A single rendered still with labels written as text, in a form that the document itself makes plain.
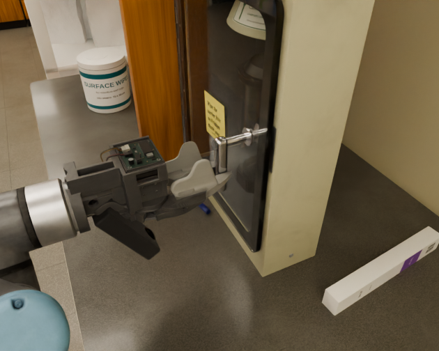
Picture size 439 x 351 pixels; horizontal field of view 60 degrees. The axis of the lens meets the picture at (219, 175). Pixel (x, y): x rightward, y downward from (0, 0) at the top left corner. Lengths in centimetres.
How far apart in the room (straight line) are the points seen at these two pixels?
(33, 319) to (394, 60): 81
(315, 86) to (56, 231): 35
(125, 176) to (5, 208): 13
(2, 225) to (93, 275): 28
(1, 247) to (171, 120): 49
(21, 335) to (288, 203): 39
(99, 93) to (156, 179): 70
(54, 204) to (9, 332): 17
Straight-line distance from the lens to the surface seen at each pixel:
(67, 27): 180
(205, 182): 51
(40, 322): 34
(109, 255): 74
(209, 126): 67
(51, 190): 48
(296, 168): 54
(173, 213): 49
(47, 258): 210
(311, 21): 45
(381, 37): 94
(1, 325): 34
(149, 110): 83
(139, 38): 77
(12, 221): 47
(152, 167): 45
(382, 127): 97
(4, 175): 276
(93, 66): 111
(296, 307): 66
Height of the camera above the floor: 149
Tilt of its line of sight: 38 degrees down
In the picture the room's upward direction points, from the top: straight up
